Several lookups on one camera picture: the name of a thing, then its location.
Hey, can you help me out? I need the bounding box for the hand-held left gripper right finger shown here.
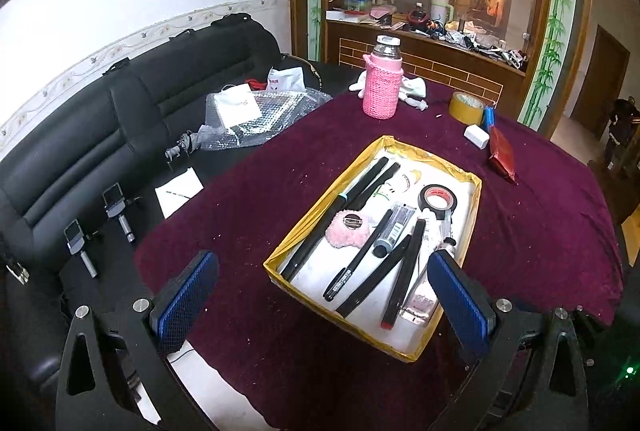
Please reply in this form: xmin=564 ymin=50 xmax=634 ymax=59
xmin=426 ymin=250 xmax=591 ymax=431

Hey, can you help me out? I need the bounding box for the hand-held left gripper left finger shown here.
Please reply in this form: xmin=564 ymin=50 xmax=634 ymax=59
xmin=55 ymin=250 xmax=221 ymax=431

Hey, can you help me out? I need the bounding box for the wooden door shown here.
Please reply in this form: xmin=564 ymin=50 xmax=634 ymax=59
xmin=564 ymin=24 xmax=632 ymax=138

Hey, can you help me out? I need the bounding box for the yellow tape roll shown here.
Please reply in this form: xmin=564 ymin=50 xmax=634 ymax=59
xmin=448 ymin=92 xmax=485 ymax=125

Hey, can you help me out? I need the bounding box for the wooden cabinet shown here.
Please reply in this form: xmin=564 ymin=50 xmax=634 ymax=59
xmin=324 ymin=14 xmax=530 ymax=113

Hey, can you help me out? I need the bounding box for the pink printed white tube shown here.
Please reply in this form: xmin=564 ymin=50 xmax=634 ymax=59
xmin=397 ymin=236 xmax=459 ymax=327

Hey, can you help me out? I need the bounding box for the white green tube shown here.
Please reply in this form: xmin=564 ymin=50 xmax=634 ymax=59
xmin=372 ymin=185 xmax=416 ymax=208

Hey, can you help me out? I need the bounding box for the bottle in pink knitted sleeve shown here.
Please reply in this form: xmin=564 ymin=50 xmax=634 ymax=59
xmin=362 ymin=34 xmax=405 ymax=118

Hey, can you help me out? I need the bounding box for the black pen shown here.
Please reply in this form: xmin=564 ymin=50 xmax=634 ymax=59
xmin=323 ymin=209 xmax=394 ymax=303

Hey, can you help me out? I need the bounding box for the black marker yellow cap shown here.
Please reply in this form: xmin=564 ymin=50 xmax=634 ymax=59
xmin=349 ymin=162 xmax=402 ymax=208

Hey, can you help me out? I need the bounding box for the white envelope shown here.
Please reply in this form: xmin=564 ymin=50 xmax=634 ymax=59
xmin=154 ymin=166 xmax=205 ymax=219

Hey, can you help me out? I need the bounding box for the wide bamboo printed panel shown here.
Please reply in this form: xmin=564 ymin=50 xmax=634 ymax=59
xmin=516 ymin=0 xmax=595 ymax=133

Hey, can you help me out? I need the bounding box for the gold-rimmed white tray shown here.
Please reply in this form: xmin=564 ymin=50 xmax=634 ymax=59
xmin=263 ymin=135 xmax=483 ymax=364

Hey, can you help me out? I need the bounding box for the pile of mixed clutter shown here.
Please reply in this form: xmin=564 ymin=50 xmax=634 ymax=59
xmin=326 ymin=0 xmax=532 ymax=73

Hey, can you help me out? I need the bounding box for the white plush toy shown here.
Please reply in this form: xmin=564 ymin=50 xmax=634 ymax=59
xmin=348 ymin=73 xmax=430 ymax=113

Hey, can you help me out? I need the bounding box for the grey hand-held device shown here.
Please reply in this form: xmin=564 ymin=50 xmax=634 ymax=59
xmin=63 ymin=219 xmax=99 ymax=280
xmin=102 ymin=183 xmax=137 ymax=245

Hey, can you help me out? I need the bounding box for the white packet red print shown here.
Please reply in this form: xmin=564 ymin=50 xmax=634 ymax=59
xmin=266 ymin=66 xmax=306 ymax=93

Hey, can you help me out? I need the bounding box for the black marker white print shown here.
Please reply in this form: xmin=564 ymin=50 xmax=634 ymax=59
xmin=335 ymin=234 xmax=413 ymax=319

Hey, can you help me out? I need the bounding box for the pink fluffy hair clip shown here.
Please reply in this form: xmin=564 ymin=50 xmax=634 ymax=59
xmin=324 ymin=208 xmax=377 ymax=254

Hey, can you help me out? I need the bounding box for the black marker white cap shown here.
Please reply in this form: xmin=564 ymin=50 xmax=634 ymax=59
xmin=279 ymin=206 xmax=346 ymax=283

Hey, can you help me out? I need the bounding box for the black marker red cap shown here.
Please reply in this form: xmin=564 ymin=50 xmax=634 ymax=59
xmin=380 ymin=218 xmax=427 ymax=330

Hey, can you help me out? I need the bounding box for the grey folded umbrella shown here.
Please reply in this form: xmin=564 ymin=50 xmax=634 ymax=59
xmin=164 ymin=124 xmax=217 ymax=163

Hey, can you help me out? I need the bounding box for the maroon tablecloth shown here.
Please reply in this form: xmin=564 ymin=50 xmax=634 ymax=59
xmin=132 ymin=78 xmax=626 ymax=431

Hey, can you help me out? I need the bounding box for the small white bottle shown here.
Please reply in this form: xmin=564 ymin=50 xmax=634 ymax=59
xmin=421 ymin=208 xmax=454 ymax=238

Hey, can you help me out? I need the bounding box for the grey labelled tube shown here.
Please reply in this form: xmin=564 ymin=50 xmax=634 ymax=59
xmin=372 ymin=203 xmax=419 ymax=259

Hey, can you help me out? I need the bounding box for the white charger block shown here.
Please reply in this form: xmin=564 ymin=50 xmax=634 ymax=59
xmin=463 ymin=124 xmax=491 ymax=148

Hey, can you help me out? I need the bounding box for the bubble wrap bag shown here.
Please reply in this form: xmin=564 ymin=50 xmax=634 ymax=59
xmin=199 ymin=88 xmax=334 ymax=153

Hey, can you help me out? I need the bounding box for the white green thermos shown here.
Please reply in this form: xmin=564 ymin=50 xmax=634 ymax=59
xmin=430 ymin=0 xmax=454 ymax=25

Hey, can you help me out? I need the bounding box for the black sofa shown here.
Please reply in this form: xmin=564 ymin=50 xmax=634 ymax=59
xmin=0 ymin=12 xmax=333 ymax=394

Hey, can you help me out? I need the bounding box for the black tape roll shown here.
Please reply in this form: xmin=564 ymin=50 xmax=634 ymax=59
xmin=417 ymin=184 xmax=459 ymax=215

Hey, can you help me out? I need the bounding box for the metal strap buckle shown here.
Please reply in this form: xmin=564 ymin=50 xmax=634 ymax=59
xmin=4 ymin=261 xmax=30 ymax=283

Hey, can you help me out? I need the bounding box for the green box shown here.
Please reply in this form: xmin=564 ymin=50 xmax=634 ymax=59
xmin=327 ymin=0 xmax=375 ymax=23

